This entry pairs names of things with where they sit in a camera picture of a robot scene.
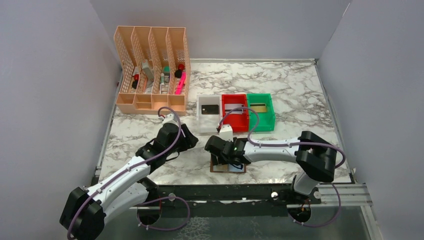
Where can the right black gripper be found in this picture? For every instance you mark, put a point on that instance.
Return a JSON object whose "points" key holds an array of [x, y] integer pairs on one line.
{"points": [[214, 145]]}

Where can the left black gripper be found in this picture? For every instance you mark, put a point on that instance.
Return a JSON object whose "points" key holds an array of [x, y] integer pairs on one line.
{"points": [[187, 139]]}

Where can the brown leather card holder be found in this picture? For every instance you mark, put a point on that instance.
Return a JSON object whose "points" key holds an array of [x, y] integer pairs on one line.
{"points": [[225, 168]]}

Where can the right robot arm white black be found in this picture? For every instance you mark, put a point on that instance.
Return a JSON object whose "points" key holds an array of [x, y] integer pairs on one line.
{"points": [[315, 156]]}

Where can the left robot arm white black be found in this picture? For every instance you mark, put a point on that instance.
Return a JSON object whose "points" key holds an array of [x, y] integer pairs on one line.
{"points": [[86, 212]]}

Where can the white striped credit card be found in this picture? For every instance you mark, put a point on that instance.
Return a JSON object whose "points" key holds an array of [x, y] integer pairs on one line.
{"points": [[230, 106]]}

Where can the black credit card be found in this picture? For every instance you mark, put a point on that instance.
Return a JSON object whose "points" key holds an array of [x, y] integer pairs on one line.
{"points": [[210, 109]]}

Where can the gold credit card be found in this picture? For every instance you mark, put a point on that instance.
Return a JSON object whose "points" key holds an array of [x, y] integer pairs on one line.
{"points": [[259, 107]]}

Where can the white plastic bin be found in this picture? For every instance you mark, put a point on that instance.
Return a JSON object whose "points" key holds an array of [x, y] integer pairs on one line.
{"points": [[207, 124]]}

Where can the red plastic bin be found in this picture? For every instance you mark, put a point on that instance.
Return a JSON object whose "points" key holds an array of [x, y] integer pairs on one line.
{"points": [[238, 122]]}

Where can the pink highlighter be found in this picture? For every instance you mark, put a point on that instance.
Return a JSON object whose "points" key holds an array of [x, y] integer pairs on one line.
{"points": [[181, 83]]}

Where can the green plastic bin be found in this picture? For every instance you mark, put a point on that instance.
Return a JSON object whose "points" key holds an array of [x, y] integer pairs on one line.
{"points": [[266, 120]]}

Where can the peach plastic desk organizer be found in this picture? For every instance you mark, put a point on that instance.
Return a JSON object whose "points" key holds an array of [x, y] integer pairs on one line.
{"points": [[156, 69]]}

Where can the grey stapler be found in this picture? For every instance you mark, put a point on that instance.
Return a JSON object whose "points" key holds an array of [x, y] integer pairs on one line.
{"points": [[148, 70]]}

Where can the red black marker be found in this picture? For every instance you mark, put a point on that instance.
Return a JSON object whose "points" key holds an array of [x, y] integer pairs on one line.
{"points": [[135, 81]]}

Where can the green cap glue stick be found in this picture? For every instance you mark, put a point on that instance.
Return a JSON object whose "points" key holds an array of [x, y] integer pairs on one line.
{"points": [[165, 76]]}

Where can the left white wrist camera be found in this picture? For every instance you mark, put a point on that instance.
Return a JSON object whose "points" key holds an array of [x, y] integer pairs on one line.
{"points": [[171, 119]]}

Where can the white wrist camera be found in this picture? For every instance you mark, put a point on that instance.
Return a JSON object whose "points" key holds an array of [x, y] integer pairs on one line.
{"points": [[226, 133], [171, 119]]}

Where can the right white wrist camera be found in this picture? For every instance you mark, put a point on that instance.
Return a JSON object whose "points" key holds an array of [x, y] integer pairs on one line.
{"points": [[226, 133]]}

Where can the black mounting rail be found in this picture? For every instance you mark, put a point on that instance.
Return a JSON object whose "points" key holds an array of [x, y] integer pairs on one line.
{"points": [[224, 200]]}

